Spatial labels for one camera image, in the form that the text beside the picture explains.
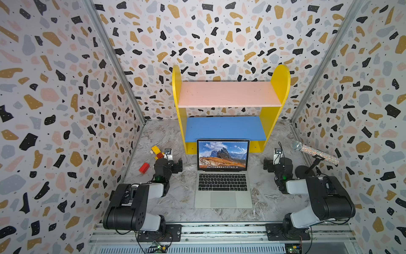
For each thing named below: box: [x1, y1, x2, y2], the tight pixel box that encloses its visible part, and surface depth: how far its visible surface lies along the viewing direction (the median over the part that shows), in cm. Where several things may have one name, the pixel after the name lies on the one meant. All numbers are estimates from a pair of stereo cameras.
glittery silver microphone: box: [291, 140, 340, 165], surface depth 81 cm
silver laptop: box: [194, 139, 253, 209], surface depth 92 cm
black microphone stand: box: [294, 154, 326, 179], surface depth 94 cm
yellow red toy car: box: [151, 145, 165, 161], surface depth 99 cm
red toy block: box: [138, 162, 151, 175], surface depth 95 cm
